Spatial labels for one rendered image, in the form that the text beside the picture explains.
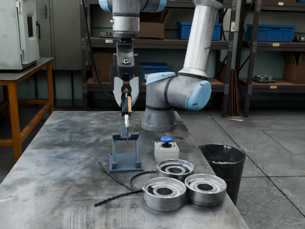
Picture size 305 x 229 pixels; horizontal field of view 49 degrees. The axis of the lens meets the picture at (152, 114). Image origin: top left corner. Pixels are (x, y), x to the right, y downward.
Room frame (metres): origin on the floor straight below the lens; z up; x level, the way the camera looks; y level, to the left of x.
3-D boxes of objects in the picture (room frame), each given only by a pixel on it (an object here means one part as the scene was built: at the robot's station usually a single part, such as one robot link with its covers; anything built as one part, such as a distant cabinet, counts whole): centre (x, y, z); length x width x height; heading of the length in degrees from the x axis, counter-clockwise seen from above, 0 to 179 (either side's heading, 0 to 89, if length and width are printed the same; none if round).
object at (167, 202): (0.74, -0.04, 0.82); 0.10 x 0.10 x 0.04
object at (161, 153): (1.01, -0.05, 0.82); 0.08 x 0.07 x 0.05; 6
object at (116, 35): (0.98, 0.08, 1.14); 0.09 x 0.08 x 0.12; 9
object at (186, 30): (4.54, -0.57, 1.11); 0.52 x 0.38 x 0.22; 96
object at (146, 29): (4.45, 0.09, 1.19); 0.52 x 0.42 x 0.38; 96
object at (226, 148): (1.99, -0.43, 0.21); 0.34 x 0.34 x 0.43
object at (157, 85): (1.34, -0.04, 0.97); 0.13 x 0.12 x 0.14; 53
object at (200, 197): (0.76, -0.14, 0.82); 0.10 x 0.10 x 0.04
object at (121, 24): (0.97, 0.08, 1.22); 0.08 x 0.08 x 0.05
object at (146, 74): (4.47, 0.08, 0.56); 0.52 x 0.38 x 0.22; 93
